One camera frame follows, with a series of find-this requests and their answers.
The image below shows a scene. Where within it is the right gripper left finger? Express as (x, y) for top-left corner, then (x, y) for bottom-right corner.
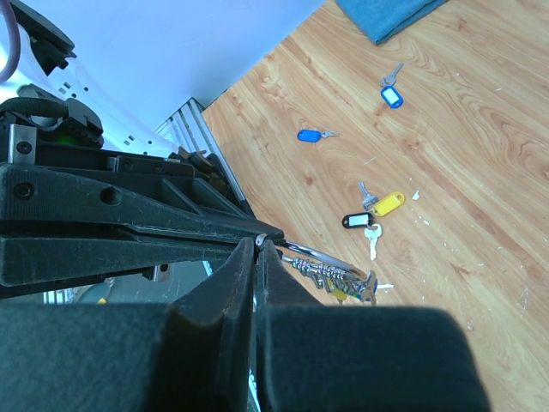
(1, 239), (255, 411)

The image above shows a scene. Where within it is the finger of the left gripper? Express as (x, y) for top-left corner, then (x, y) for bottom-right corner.
(1, 165), (284, 244)
(1, 235), (240, 299)

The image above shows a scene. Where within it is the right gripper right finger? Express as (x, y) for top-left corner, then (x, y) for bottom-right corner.
(256, 240), (492, 411)

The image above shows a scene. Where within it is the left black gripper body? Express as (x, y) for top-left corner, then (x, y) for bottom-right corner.
(1, 124), (240, 213)

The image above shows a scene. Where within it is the large metal keyring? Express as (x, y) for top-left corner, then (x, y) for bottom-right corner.
(275, 240), (378, 306)

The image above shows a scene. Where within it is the white tag key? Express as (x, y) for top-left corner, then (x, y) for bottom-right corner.
(341, 212), (383, 261)

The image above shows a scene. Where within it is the yellow tag key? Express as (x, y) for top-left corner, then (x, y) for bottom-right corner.
(359, 182), (406, 217)

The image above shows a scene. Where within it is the blue tag key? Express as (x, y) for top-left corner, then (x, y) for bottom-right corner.
(297, 129), (339, 143)
(380, 63), (404, 109)

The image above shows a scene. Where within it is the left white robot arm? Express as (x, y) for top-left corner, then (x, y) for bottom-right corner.
(1, 1), (284, 298)

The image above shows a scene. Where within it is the blue folded cloth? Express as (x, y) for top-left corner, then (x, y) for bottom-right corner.
(336, 0), (446, 45)

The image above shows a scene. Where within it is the black mounting base rail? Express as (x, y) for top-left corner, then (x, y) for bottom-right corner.
(39, 261), (221, 305)

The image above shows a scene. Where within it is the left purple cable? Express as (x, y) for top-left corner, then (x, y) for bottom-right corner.
(0, 6), (21, 82)

